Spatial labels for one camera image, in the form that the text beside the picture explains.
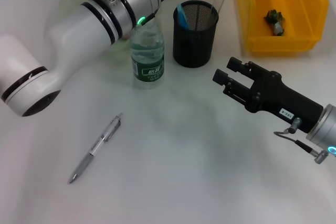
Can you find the gripper dark cable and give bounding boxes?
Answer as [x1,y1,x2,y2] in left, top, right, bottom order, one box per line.
[143,8,160,24]
[274,118,332,165]

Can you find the right gripper dark cable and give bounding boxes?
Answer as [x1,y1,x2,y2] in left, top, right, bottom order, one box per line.
[274,118,332,165]

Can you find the silver ballpoint pen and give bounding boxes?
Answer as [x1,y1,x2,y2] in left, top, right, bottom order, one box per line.
[68,112,124,185]

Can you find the blue scissors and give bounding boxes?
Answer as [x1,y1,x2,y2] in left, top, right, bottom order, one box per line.
[176,3,193,30]

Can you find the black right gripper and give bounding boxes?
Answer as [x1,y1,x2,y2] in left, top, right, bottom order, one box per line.
[212,56,325,133]

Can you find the left gripper dark cable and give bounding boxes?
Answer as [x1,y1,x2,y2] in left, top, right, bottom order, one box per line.
[143,8,160,24]

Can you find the yellow plastic bin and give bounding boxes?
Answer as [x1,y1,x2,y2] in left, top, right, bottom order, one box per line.
[235,0,330,57]

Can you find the black mesh pen holder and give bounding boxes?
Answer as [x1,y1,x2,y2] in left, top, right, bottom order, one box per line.
[172,1,220,69]

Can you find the clear water bottle green label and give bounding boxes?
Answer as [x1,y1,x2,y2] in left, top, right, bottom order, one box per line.
[130,20,165,90]

